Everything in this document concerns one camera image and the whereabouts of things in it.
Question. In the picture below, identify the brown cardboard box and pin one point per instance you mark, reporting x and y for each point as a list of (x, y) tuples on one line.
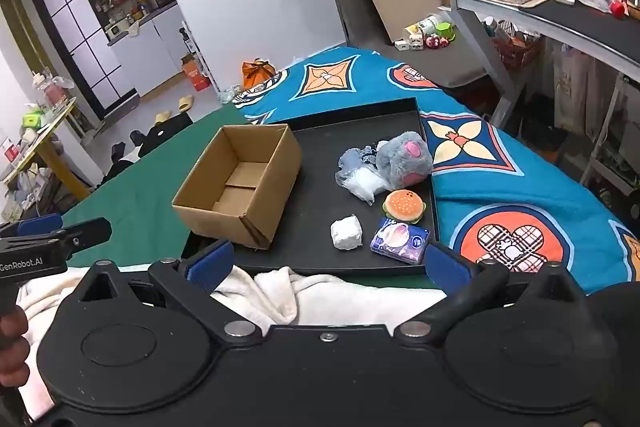
[(260, 207)]

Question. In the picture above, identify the clear glass jar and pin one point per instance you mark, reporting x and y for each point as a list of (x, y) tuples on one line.
[(50, 89)]

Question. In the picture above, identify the orange bag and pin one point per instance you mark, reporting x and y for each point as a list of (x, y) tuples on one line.
[(259, 76)]

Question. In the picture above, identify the black framed sliding door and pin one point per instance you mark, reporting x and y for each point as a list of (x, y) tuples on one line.
[(90, 52)]

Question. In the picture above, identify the white wad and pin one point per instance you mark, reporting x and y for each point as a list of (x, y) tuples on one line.
[(346, 233)]

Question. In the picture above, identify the burger squeeze toy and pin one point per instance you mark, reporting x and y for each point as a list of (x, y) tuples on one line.
[(404, 206)]

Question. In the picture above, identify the orange cardboard box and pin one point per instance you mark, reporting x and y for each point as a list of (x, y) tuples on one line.
[(196, 77)]

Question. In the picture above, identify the green tissue box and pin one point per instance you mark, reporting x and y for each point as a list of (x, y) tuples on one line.
[(33, 121)]

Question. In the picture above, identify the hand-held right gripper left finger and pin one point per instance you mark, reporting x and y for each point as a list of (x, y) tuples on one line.
[(212, 259)]

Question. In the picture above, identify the black shoe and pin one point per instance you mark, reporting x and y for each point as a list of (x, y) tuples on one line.
[(139, 138), (118, 152)]

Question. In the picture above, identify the white towel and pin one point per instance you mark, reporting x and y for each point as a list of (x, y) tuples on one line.
[(270, 297)]

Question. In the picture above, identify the yellow table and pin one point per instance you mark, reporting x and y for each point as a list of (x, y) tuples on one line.
[(55, 157)]

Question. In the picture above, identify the white narrow rack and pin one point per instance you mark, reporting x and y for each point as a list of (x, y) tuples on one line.
[(206, 67)]

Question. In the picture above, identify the clear bag of white stuffing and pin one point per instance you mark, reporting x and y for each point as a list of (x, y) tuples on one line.
[(362, 184)]

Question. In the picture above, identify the white charger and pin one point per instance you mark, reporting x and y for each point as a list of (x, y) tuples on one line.
[(402, 44)]

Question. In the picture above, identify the small red toys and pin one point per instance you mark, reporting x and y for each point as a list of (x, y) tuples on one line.
[(436, 42)]

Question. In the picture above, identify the black tray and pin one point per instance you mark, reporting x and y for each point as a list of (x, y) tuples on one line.
[(310, 167)]

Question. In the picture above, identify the white kitchen base cabinet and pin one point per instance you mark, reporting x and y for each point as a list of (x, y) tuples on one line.
[(150, 52)]

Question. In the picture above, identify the white jar yellow label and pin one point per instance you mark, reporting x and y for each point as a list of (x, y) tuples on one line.
[(425, 26)]

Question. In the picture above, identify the blue-grey fluffy cloth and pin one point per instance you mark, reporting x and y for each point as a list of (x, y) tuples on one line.
[(352, 157)]

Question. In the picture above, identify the small white box toy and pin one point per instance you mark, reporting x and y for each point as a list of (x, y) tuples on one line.
[(415, 42)]

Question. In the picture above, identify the black spray bottle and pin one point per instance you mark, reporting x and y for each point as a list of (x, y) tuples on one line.
[(186, 39)]

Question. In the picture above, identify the beige tote bag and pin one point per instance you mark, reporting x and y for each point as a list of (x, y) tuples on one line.
[(575, 92)]

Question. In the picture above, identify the white microwave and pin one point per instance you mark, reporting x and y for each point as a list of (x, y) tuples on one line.
[(118, 32)]

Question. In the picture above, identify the person's left hand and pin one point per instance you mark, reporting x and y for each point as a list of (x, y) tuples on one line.
[(10, 332)]

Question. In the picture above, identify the grey desk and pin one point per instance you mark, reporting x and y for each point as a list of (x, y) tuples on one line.
[(590, 24)]

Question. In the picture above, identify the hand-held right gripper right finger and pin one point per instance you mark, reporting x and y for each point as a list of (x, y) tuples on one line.
[(445, 262)]

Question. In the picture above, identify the blue printed blanket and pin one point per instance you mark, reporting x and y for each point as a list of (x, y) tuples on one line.
[(550, 187)]

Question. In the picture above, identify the grey plush toy pink patches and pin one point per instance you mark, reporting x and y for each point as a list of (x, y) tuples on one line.
[(400, 162)]

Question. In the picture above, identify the small green cup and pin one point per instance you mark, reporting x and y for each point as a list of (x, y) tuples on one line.
[(446, 32)]

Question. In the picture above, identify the blue tissue packet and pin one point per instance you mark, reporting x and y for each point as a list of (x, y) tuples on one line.
[(397, 239)]

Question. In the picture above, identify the crumpled clear plastic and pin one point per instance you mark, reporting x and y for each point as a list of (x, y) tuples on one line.
[(230, 94)]

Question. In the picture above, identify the dark grey folding mattress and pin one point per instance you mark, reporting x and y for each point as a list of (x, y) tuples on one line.
[(450, 62)]

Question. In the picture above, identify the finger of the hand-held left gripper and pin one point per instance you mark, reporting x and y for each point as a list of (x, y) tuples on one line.
[(85, 232), (40, 224)]

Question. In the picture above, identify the green cloth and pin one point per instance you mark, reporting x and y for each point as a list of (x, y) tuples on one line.
[(150, 167)]

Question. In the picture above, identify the black and white cloth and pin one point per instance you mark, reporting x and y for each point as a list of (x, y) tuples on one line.
[(155, 137)]

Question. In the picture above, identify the yellow slipper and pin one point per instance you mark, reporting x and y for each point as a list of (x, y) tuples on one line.
[(162, 118), (185, 103)]

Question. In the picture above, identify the orange basket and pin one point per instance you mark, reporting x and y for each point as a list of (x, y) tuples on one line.
[(517, 54)]

